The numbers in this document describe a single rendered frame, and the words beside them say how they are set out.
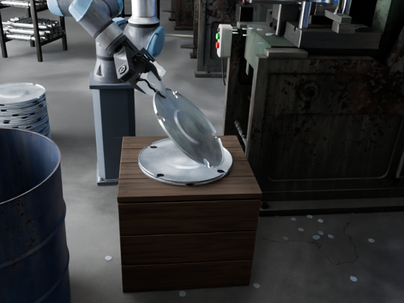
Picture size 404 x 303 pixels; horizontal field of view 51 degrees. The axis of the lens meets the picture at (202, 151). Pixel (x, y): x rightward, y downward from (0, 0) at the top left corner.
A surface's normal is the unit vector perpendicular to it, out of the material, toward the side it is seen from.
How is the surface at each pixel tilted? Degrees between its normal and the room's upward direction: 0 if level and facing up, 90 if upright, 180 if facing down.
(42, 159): 88
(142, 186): 0
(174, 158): 0
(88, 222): 0
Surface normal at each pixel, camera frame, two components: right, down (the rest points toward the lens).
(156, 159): 0.04, -0.89
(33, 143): -0.40, 0.37
